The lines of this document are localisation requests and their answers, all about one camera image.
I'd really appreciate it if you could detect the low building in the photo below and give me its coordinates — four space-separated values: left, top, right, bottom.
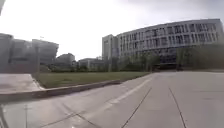
77 57 105 72
54 52 77 69

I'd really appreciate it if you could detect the grass lawn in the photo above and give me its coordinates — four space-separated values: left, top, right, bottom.
33 71 151 90

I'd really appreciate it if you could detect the large pale building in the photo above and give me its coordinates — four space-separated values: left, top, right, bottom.
101 18 224 71

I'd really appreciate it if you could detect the grey paved plaza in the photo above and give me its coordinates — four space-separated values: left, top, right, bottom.
0 70 224 128

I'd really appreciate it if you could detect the grey stone kerb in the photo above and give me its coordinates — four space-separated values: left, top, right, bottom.
0 79 123 103

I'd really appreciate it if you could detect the grey block building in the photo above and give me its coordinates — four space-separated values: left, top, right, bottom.
0 32 60 74

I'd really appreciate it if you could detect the reddish raised pavement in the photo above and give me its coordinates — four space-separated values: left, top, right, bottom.
0 73 45 95

